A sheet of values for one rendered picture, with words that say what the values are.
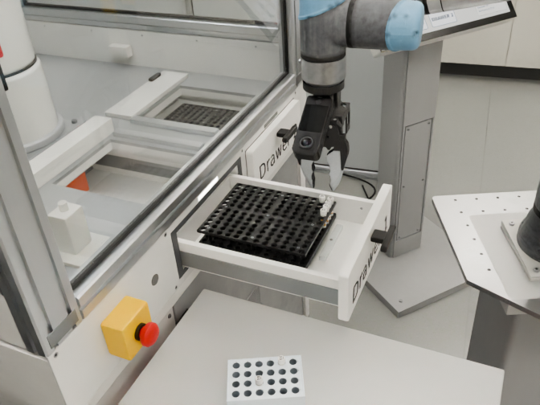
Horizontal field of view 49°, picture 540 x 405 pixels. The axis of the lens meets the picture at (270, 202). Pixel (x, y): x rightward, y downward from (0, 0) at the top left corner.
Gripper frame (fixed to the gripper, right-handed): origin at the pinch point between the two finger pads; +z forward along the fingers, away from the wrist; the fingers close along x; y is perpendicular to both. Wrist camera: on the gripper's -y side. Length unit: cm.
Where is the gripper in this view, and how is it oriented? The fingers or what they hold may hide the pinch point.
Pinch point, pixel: (321, 184)
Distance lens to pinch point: 110.5
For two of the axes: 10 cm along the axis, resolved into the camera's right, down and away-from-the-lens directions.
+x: -9.4, -1.4, 3.2
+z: 0.7, 8.3, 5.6
